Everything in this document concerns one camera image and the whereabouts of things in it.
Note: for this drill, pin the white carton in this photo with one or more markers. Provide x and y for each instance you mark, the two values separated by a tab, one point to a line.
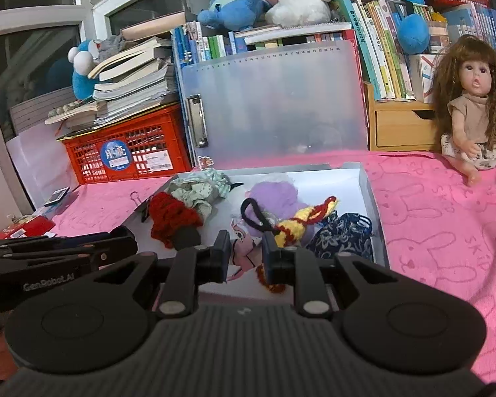
423	78

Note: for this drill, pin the white shallow box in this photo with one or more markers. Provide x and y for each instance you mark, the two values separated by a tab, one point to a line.
351	190

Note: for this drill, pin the person's left hand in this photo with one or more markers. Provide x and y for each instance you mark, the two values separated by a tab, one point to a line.
0	359

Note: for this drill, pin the red knitted toy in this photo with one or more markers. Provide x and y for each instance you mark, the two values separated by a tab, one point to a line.
169	215

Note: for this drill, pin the blue eared plush toy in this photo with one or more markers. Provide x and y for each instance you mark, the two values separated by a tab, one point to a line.
235	10

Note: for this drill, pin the row of thin colourful books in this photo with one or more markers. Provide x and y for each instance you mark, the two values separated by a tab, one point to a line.
479	20

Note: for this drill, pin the pink printed blanket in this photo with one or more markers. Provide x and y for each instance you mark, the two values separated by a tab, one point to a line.
417	231

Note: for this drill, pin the grey plush toy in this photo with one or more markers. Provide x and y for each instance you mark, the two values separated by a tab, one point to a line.
109	45

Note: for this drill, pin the red plastic crate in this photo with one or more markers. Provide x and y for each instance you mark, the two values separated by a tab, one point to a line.
148	149

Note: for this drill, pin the stack of lying books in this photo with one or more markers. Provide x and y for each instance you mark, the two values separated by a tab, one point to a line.
136	87

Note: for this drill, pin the blue round-headed plush toy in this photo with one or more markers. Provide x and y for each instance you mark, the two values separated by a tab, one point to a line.
80	82

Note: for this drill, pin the purple plush toy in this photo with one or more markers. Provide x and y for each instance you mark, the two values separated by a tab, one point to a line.
272	194

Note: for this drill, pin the green cloth scrunchie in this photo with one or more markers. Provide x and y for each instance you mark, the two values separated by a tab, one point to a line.
198	190

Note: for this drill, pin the yellow red crochet piece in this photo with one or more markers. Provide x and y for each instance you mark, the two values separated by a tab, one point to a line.
291	225

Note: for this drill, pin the brown-haired doll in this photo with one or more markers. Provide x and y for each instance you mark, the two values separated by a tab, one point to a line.
475	74

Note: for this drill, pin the row of tall upright books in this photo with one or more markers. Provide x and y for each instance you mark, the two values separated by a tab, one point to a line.
380	49

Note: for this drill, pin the pink printed pouch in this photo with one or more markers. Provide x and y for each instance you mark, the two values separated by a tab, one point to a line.
244	242

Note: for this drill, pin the black binder clip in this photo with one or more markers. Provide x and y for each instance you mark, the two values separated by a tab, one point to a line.
144	211

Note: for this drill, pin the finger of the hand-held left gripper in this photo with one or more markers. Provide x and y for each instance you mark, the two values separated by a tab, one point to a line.
115	242
66	262

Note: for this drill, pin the white plastic sheet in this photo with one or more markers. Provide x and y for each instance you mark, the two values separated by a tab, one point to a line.
37	161

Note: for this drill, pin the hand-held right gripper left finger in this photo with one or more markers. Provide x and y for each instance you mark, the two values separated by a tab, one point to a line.
226	256

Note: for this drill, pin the white window frame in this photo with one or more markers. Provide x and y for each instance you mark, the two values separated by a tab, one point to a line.
33	18

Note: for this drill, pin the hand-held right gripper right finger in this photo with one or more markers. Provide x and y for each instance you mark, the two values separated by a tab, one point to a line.
266	256

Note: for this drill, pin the dark blue patterned pouch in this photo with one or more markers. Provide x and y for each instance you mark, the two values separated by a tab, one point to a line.
339	235

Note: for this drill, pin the row of blue green books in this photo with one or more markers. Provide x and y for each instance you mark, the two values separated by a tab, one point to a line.
215	47

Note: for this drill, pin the red flat packet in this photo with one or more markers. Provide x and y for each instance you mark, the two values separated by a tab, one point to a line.
24	229

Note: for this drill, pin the wooden drawer organizer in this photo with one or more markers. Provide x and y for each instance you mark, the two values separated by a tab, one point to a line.
401	128

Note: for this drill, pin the small dark card packet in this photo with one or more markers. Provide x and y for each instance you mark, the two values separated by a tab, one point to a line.
57	197

